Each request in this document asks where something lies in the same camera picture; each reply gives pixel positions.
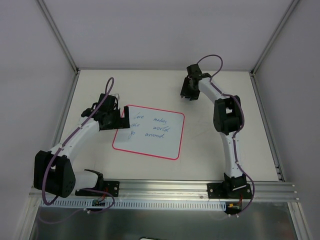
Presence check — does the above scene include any pink framed whiteboard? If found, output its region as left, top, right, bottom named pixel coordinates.
left=112, top=104, right=185, bottom=161

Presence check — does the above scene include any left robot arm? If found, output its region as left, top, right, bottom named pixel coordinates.
left=33, top=93, right=130, bottom=198

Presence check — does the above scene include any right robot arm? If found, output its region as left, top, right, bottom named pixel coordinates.
left=180, top=64, right=252, bottom=200

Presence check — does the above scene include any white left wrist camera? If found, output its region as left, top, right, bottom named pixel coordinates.
left=112, top=93, right=120, bottom=101

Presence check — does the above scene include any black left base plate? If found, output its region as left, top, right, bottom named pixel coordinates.
left=75, top=179, right=120, bottom=198

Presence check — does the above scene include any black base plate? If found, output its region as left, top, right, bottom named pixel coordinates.
left=207, top=182, right=252, bottom=200
left=75, top=179, right=120, bottom=198

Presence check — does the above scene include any white slotted cable duct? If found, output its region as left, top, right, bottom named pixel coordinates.
left=51, top=198, right=227, bottom=212

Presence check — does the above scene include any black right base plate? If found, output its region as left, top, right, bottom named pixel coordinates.
left=207, top=182, right=252, bottom=200

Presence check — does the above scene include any aluminium mounting rail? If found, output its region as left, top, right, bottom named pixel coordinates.
left=29, top=177, right=300, bottom=203

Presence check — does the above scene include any left aluminium frame post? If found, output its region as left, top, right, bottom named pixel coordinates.
left=35, top=0, right=79, bottom=74

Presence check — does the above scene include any aluminium frame post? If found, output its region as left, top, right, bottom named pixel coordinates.
left=35, top=0, right=79, bottom=74
left=250, top=0, right=301, bottom=76

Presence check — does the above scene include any right aluminium frame post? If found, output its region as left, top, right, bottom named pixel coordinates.
left=250, top=0, right=301, bottom=76

